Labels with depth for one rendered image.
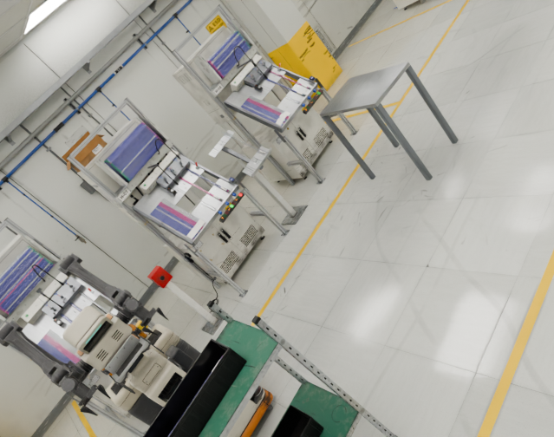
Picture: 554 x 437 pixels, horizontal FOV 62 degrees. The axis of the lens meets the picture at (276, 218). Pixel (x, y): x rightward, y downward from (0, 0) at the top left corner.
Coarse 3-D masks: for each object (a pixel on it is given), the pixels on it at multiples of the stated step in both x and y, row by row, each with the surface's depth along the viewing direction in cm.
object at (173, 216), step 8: (160, 208) 419; (168, 208) 419; (176, 208) 418; (160, 216) 415; (168, 216) 415; (176, 216) 414; (184, 216) 414; (192, 216) 413; (168, 224) 411; (176, 224) 411; (184, 224) 410; (192, 224) 409; (200, 224) 409; (184, 232) 406; (192, 232) 405
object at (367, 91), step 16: (400, 64) 346; (352, 80) 391; (368, 80) 366; (384, 80) 345; (416, 80) 345; (336, 96) 389; (352, 96) 365; (368, 96) 343; (384, 96) 331; (336, 112) 368; (368, 112) 414; (384, 112) 332; (432, 112) 361; (336, 128) 393; (384, 128) 419; (448, 128) 366; (416, 160) 352; (368, 176) 419; (432, 176) 362
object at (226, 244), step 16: (192, 208) 502; (224, 208) 453; (240, 208) 463; (224, 224) 453; (240, 224) 463; (256, 224) 474; (176, 240) 465; (208, 240) 444; (224, 240) 454; (240, 240) 463; (256, 240) 474; (176, 256) 485; (192, 256) 439; (208, 256) 444; (224, 256) 453; (240, 256) 463; (224, 272) 453
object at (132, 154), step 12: (132, 132) 424; (144, 132) 423; (120, 144) 421; (132, 144) 417; (144, 144) 423; (156, 144) 429; (108, 156) 414; (120, 156) 411; (132, 156) 417; (144, 156) 423; (120, 168) 411; (132, 168) 417
